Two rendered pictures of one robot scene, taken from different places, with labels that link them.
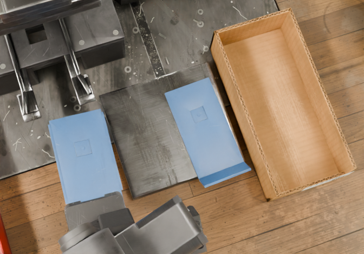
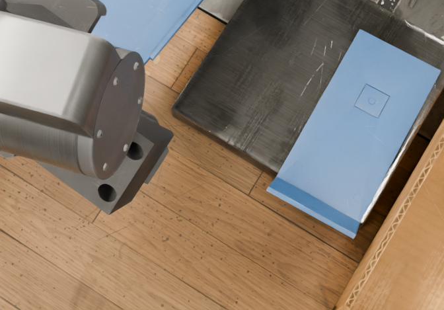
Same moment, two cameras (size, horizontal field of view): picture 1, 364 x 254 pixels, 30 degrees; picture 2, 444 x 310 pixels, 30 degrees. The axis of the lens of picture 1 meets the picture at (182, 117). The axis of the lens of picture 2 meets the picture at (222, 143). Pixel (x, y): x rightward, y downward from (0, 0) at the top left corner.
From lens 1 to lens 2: 39 cm
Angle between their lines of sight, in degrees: 16
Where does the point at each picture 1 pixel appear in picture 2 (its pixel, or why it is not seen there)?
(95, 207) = not seen: outside the picture
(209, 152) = (328, 160)
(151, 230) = (10, 32)
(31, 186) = not seen: outside the picture
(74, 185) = not seen: outside the picture
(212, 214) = (244, 242)
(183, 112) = (355, 78)
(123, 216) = not seen: hidden behind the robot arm
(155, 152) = (261, 86)
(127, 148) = (236, 43)
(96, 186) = (125, 19)
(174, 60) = (423, 11)
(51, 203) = not seen: hidden behind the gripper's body
